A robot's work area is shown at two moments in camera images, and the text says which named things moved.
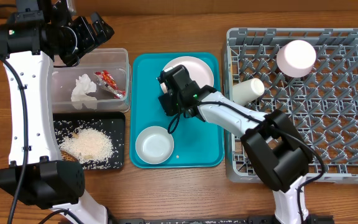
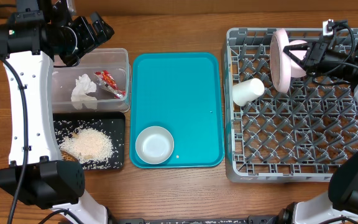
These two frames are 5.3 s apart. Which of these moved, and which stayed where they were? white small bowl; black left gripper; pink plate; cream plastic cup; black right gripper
Moved: black right gripper; pink plate
Stayed: white small bowl; cream plastic cup; black left gripper
